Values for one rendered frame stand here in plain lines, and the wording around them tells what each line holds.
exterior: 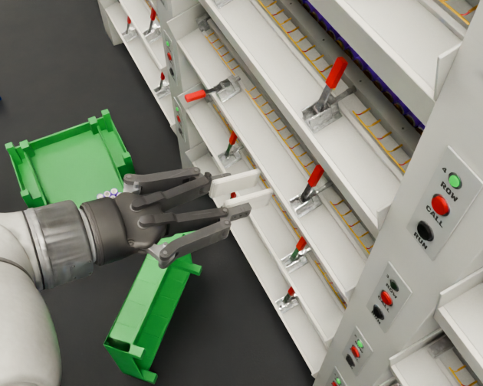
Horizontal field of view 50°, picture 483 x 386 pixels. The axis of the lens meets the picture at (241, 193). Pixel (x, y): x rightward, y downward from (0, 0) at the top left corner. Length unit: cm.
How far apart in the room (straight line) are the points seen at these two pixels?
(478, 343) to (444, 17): 29
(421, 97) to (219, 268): 98
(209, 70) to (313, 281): 43
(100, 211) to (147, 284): 55
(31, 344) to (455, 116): 35
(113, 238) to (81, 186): 88
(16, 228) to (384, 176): 39
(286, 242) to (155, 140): 73
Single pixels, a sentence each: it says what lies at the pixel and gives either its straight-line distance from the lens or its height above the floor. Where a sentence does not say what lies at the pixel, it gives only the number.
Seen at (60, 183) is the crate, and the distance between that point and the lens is 148.
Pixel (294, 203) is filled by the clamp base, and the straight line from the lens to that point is 79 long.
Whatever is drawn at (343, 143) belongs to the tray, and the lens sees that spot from 62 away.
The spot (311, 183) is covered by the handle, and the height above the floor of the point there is 60.
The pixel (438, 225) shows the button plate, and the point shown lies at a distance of 48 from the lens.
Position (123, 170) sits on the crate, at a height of 3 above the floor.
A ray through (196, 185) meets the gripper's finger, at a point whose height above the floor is 67.
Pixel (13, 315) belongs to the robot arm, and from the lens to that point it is 44.
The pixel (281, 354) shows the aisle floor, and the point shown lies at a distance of 127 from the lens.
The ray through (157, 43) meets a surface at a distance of 136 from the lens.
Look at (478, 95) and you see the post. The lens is 39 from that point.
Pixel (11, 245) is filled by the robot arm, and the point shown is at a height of 76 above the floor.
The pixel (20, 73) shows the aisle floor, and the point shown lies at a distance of 193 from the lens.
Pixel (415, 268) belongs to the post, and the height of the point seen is 74.
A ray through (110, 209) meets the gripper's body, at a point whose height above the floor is 72.
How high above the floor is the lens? 121
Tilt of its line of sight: 56 degrees down
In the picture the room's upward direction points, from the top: straight up
